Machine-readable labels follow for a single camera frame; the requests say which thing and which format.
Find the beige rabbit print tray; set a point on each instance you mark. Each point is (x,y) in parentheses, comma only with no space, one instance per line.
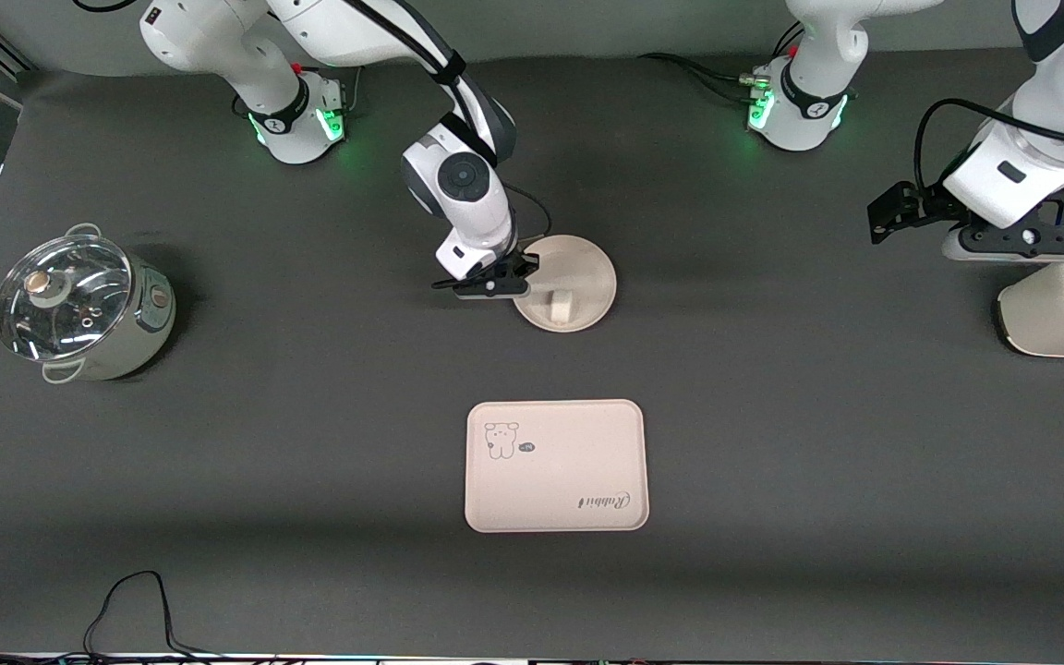
(569,471)

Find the steel pot with glass lid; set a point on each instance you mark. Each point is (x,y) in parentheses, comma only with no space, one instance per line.
(149,323)

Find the small white bun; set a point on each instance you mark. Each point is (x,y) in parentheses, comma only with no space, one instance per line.
(560,304)

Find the cream toaster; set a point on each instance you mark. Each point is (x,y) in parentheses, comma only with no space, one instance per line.
(1058,314)

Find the dark grey table mat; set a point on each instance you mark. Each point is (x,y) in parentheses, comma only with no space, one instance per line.
(310,434)

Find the glass pot lid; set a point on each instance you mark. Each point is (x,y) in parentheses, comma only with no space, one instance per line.
(61,309)

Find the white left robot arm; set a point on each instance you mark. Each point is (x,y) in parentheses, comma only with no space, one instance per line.
(818,83)

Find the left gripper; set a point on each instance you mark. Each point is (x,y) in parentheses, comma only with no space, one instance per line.
(925,205)

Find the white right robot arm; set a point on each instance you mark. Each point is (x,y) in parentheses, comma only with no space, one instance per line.
(255,55)

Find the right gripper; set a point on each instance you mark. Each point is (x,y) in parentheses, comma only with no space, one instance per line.
(520,264)

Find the round beige plate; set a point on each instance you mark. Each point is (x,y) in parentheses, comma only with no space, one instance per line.
(578,268)

